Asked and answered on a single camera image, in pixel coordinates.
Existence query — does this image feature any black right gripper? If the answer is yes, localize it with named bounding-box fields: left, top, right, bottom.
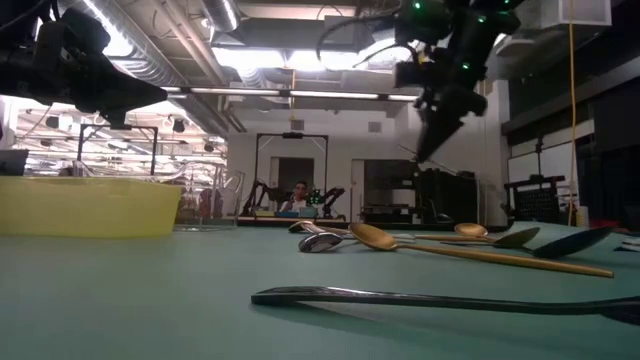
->
left=415, top=47, right=491, bottom=164

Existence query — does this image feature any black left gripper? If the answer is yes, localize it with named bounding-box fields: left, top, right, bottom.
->
left=47, top=49, right=169, bottom=116

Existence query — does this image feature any black spoon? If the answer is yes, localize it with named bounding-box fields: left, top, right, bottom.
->
left=439, top=225, right=615, bottom=260
left=250, top=285, right=640, bottom=325

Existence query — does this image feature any dark shelf unit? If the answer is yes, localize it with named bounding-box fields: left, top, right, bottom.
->
left=360, top=158, right=420, bottom=224

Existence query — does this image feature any black cabinet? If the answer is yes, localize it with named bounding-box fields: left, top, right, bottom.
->
left=418, top=168, right=480, bottom=225

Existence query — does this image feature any long fluorescent light strip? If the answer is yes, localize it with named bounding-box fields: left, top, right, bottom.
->
left=160, top=86, right=422, bottom=103

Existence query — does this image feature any clear plastic bin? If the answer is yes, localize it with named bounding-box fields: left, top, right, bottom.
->
left=74, top=159, right=246, bottom=232

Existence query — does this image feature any black perforated cart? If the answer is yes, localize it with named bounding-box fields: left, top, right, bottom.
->
left=502, top=173, right=569, bottom=225

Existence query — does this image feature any yellow plastic bin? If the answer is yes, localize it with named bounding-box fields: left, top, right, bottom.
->
left=0, top=174, right=182, bottom=238

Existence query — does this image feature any dark monitor screen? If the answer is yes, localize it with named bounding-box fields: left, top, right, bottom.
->
left=0, top=148, right=30, bottom=176

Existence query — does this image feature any person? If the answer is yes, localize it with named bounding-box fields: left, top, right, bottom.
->
left=278, top=180, right=312, bottom=213

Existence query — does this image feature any neighbour station table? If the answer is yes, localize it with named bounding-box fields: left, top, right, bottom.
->
left=237, top=208, right=351, bottom=227

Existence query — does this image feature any white air conditioning unit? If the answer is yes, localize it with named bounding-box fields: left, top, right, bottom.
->
left=492, top=0, right=614, bottom=57

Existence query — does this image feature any green table mat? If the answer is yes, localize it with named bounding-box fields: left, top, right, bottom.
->
left=0, top=219, right=640, bottom=360

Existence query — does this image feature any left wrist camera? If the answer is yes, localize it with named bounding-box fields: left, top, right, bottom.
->
left=102, top=110, right=135, bottom=131

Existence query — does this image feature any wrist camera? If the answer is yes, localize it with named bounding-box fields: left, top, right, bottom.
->
left=102, top=110, right=135, bottom=131
left=393, top=59, right=434, bottom=90

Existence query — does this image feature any black metal gantry frame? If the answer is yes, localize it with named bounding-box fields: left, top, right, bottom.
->
left=76, top=123, right=159, bottom=177
left=253, top=131, right=330, bottom=217

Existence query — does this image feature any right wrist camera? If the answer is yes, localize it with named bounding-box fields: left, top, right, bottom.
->
left=393, top=59, right=434, bottom=90

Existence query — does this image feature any white wall board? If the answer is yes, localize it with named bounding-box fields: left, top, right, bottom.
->
left=507, top=141, right=576, bottom=184

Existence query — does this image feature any round silver air duct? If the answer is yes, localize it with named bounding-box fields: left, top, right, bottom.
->
left=199, top=0, right=242, bottom=34

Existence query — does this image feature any yellow power cord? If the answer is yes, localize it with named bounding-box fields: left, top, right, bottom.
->
left=566, top=0, right=578, bottom=227

